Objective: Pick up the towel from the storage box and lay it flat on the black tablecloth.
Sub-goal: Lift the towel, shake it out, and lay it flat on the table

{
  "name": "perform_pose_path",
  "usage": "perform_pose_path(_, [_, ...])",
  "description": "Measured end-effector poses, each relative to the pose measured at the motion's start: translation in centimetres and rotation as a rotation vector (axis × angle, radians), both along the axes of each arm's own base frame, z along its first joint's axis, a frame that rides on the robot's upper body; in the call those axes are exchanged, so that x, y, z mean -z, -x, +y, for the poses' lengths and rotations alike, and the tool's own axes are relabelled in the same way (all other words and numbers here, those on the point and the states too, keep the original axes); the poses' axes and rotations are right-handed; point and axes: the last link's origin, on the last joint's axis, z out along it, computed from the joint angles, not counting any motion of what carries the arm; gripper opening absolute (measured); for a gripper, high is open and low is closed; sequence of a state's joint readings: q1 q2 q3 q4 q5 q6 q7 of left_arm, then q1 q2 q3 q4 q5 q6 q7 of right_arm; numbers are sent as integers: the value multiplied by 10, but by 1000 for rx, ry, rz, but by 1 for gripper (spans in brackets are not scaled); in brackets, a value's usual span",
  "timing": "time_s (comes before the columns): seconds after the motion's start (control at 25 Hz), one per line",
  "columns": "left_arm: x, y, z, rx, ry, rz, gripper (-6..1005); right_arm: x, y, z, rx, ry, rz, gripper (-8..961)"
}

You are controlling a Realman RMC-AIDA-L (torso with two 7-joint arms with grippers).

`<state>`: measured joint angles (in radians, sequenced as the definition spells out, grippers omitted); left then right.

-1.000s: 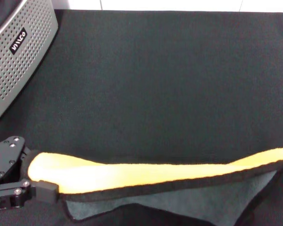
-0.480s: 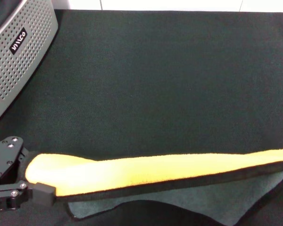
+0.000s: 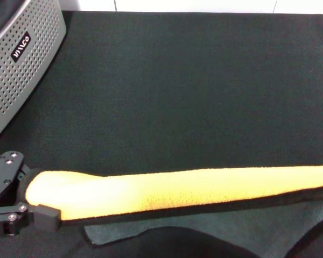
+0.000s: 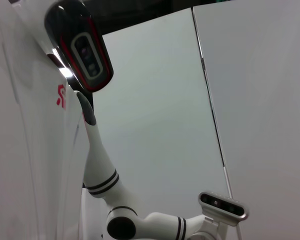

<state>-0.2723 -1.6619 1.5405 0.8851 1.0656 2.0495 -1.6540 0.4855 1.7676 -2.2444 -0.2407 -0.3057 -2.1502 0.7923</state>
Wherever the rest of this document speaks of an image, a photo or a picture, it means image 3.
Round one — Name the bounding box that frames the yellow towel with black back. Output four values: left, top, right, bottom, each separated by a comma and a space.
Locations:
23, 164, 323, 258

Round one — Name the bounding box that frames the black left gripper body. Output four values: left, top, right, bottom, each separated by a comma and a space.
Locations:
0, 150, 25, 209

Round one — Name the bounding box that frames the grey perforated storage box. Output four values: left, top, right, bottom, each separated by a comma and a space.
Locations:
0, 0, 67, 142

